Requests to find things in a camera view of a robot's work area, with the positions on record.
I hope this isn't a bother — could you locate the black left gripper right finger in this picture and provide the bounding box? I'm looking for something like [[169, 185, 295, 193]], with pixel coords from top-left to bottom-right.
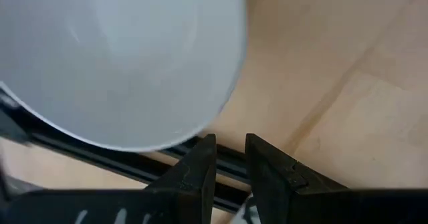
[[245, 132, 428, 224]]

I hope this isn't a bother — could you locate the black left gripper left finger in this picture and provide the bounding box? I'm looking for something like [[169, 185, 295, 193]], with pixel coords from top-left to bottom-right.
[[0, 133, 217, 224]]

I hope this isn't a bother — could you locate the white bowl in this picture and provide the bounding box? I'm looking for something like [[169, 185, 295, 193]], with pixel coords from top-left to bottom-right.
[[0, 0, 248, 152]]

